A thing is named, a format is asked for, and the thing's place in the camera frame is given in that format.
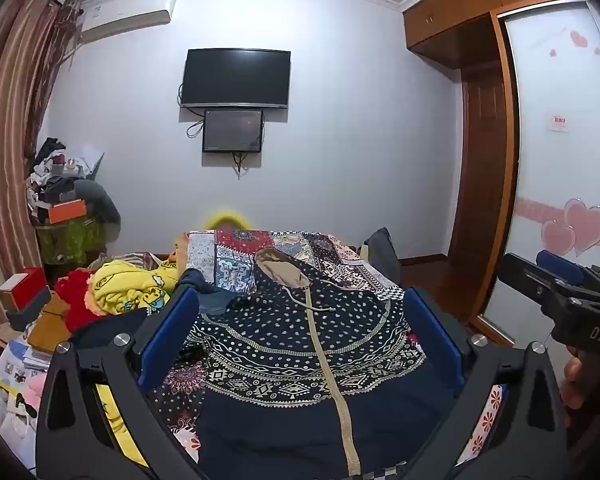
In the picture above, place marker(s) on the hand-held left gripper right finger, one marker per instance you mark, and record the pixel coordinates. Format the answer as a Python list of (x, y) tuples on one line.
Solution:
[(430, 340)]

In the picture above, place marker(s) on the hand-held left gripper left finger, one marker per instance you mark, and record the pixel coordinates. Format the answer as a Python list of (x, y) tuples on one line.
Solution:
[(172, 332)]

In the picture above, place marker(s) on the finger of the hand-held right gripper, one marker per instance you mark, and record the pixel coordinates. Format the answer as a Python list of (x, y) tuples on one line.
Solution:
[(527, 280), (560, 265)]

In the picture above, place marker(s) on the navy patterned zip hoodie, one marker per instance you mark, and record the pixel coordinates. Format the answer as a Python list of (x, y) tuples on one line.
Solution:
[(280, 320)]

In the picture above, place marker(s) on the pile of mixed clothes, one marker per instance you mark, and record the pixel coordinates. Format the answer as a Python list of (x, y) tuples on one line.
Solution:
[(50, 170)]

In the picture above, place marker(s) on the person's right hand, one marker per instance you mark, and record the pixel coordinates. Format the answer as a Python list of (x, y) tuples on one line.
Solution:
[(574, 380)]

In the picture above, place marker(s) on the blue denim jeans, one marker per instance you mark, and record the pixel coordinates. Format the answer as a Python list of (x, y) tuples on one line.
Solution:
[(215, 302)]

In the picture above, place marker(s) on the yellow cartoon print garment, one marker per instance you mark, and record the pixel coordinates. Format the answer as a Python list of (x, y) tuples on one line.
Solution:
[(125, 285)]

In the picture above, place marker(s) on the white heart print sliding door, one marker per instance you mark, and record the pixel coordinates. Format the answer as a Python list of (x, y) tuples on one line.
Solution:
[(555, 175)]

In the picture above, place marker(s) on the patchwork printed bedspread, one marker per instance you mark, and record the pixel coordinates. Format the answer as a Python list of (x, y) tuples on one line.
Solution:
[(240, 265)]

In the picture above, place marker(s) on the dark grey bag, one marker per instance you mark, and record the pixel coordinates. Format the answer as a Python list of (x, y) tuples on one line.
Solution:
[(382, 255)]

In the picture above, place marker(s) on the red fluffy garment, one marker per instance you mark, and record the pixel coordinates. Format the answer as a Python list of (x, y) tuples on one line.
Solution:
[(77, 300)]

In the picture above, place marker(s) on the brown cardboard box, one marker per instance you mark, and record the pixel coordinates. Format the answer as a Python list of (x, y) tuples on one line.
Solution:
[(47, 330)]

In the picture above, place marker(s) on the yellow round object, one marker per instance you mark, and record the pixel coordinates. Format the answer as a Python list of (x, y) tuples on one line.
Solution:
[(227, 218)]

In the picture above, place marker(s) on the brown wooden door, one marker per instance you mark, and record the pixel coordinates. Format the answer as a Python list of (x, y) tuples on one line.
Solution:
[(480, 160)]

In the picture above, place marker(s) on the green patterned cloth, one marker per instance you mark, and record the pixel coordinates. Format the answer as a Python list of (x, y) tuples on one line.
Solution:
[(72, 242)]

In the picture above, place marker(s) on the red and white sticker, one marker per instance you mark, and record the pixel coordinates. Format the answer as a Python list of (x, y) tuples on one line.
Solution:
[(559, 123)]

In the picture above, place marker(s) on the red box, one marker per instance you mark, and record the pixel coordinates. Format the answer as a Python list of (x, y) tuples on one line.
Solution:
[(22, 287)]

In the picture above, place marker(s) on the stack of papers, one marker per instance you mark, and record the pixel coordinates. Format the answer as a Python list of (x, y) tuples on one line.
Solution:
[(17, 365)]

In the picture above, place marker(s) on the orange box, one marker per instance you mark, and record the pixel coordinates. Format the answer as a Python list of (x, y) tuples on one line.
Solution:
[(66, 211)]

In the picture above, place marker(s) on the brown striped curtain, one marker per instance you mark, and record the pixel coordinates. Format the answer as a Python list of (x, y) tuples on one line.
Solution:
[(5, 135)]

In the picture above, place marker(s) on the wooden wardrobe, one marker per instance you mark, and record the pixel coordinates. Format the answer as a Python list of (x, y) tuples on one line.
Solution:
[(455, 15)]

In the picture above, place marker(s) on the white air conditioner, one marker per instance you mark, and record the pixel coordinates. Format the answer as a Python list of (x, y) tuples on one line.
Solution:
[(125, 15)]

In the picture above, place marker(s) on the small black wall monitor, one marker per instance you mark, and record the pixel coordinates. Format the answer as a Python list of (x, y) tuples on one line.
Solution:
[(232, 130)]

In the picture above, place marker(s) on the large black wall television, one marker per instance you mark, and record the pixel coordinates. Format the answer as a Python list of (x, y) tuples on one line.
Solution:
[(235, 77)]

